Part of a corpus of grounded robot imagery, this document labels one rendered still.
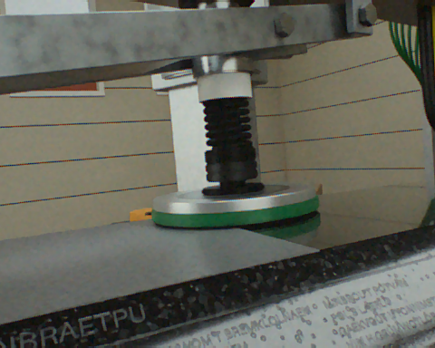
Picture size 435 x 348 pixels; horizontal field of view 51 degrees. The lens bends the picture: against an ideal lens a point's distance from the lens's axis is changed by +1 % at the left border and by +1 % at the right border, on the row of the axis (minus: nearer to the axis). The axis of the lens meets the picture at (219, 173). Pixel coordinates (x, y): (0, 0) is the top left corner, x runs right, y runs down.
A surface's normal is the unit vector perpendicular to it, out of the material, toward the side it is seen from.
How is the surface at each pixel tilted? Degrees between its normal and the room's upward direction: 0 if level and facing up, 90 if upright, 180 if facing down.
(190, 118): 90
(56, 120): 90
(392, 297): 45
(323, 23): 90
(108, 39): 90
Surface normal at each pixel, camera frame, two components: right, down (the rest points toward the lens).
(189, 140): -0.59, 0.09
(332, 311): 0.26, -0.70
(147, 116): 0.51, 0.00
